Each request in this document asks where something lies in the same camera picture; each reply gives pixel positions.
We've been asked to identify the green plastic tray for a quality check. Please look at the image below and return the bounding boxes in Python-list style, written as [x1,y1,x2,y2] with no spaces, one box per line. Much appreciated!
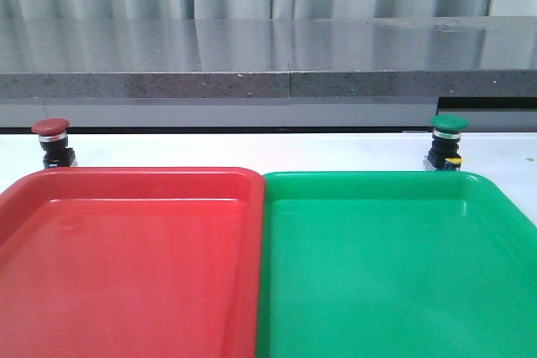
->
[256,172,536,357]

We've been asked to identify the green mushroom push button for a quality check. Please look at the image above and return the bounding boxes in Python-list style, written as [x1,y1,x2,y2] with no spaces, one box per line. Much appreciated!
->
[424,115,468,171]

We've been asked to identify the red mushroom push button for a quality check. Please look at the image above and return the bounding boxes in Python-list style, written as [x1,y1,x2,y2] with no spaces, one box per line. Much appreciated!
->
[31,117,78,169]

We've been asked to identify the red plastic tray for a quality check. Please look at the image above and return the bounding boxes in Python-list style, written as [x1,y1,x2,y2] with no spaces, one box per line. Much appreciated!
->
[1,168,264,357]

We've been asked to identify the grey stone countertop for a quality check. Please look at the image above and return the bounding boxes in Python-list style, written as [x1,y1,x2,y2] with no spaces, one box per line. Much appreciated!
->
[1,17,536,132]

